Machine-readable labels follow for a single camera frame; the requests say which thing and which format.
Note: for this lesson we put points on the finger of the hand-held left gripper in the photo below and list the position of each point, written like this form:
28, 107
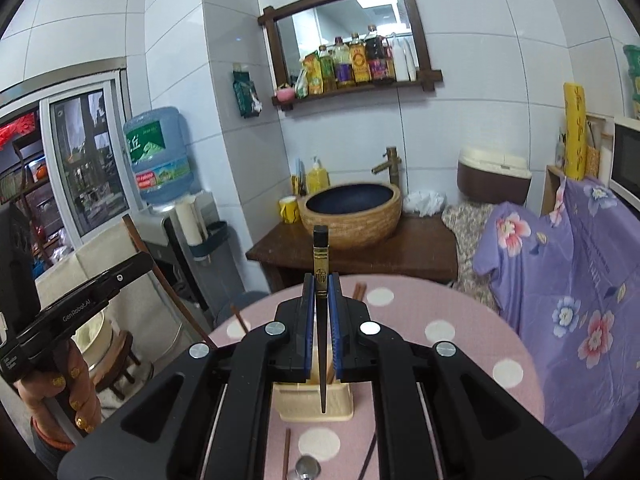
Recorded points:
127, 270

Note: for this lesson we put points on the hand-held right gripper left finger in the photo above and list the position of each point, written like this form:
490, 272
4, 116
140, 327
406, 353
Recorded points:
309, 340

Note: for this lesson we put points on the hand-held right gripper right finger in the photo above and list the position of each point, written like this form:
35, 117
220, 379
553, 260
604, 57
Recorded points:
336, 340

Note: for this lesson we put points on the beige perforated utensil holder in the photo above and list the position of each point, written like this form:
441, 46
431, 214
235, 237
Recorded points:
300, 402

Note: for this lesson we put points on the dark chopstick with gold print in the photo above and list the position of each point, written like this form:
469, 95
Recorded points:
369, 452
320, 260

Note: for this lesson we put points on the beige cloth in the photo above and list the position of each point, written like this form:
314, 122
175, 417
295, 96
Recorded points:
100, 260

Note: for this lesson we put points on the grey water dispenser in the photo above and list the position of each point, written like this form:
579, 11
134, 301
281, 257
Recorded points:
165, 250

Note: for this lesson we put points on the cream cooking pot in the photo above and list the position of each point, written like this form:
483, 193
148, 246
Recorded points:
95, 335

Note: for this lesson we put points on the white paper cup tube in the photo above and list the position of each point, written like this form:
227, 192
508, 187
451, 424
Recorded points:
191, 220

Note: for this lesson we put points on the blue cup holder tray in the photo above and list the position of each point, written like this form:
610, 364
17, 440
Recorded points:
212, 242

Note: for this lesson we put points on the woven-look sink basin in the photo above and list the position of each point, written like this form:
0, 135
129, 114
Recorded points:
350, 230

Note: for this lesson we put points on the dark wooden vanity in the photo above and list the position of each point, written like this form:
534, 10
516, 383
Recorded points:
420, 255

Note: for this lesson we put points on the yellow cup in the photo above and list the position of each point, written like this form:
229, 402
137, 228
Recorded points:
289, 210

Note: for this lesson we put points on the yellow soap pump bottle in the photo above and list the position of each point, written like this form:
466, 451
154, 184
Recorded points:
317, 180

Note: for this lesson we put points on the white plastic bag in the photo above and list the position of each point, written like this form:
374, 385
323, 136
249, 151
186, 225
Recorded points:
424, 202

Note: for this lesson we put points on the brown floral cloth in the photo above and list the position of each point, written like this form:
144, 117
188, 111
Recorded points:
467, 240

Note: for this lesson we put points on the bronze faucet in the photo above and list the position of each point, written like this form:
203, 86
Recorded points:
392, 165

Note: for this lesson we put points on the brown and white rice cooker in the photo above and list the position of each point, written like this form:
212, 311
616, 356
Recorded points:
492, 180

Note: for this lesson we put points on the pink bowl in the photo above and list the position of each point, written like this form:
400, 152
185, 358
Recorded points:
285, 94

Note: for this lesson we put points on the purple floral cloth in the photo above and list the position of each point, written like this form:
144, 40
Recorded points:
565, 270

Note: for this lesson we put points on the small wooden box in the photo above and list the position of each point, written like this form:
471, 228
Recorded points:
552, 190

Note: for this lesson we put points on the yellow food packet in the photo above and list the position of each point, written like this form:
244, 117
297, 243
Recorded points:
311, 75

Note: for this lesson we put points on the purple-label bottle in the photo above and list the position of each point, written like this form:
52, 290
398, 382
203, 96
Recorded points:
343, 67

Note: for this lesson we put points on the amber sauce bottle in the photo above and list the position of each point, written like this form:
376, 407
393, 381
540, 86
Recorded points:
359, 62

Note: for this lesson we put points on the white plastic bottle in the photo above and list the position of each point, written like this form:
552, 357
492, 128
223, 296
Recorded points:
400, 60
411, 62

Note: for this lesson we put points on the glass jar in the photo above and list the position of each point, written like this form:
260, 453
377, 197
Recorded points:
593, 157

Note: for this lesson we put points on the yellow wrap roll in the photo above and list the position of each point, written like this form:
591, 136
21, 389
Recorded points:
575, 130

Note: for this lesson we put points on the white microwave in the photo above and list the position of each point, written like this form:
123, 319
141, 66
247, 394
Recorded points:
627, 160

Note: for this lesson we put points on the green wall packet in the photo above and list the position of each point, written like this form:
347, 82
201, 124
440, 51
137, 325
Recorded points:
246, 92

